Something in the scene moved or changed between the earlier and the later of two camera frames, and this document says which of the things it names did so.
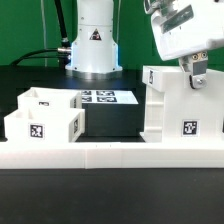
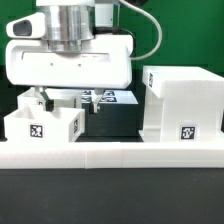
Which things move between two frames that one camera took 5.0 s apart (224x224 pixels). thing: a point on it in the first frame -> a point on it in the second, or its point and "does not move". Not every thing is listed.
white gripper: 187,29 -> 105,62
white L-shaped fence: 110,155 does not move
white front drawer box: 64,125 does not move
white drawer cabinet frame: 176,112 does not move
